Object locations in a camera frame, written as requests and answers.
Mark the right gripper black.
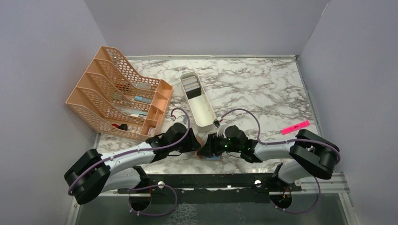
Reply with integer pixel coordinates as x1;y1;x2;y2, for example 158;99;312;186
197;131;242;158

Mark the brown leather card holder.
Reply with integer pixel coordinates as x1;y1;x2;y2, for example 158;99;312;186
195;150;222;161

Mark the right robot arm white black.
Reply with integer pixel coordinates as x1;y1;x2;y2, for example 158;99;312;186
197;125;341;191

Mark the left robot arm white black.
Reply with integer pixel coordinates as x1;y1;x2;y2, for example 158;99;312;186
64;122;202;204

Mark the stack of credit cards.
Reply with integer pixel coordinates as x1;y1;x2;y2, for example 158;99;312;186
181;76;202;99

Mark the white oblong plastic tray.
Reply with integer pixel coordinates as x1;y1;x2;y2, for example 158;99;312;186
180;72;216;132

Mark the blue item in organizer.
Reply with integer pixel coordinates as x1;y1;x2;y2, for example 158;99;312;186
134;96;152;104

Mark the red black item in organizer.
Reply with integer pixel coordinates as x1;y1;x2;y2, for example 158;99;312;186
112;123;129;131

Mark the orange mesh file organizer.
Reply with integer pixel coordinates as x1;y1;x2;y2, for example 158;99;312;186
66;46;173;141

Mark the pink highlighter marker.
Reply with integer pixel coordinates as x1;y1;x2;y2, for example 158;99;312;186
281;120;310;135

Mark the black mounting rail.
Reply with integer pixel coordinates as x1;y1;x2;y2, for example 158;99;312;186
117;173;286;204

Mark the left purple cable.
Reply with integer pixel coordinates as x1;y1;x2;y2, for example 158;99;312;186
68;107;191;217

